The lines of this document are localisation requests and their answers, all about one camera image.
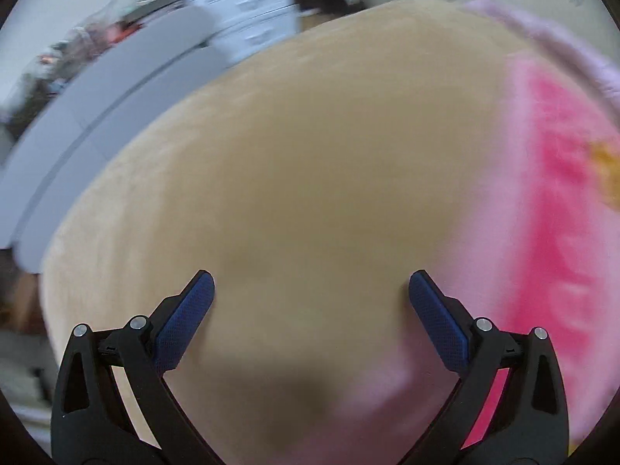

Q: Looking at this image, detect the white drawer cabinet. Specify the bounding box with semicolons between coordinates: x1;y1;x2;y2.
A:
160;0;301;59

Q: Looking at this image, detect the pink quilt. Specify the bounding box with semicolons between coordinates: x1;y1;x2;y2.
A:
460;0;620;107

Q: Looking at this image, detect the pink cartoon printed blanket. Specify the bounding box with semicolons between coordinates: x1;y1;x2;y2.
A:
291;51;620;465

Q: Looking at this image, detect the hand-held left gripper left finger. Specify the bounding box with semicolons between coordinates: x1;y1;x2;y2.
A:
50;269;216;465

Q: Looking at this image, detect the light grey table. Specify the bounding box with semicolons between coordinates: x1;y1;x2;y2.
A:
0;7;233;274

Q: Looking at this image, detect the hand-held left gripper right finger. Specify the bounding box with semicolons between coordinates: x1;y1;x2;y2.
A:
408;269;570;465

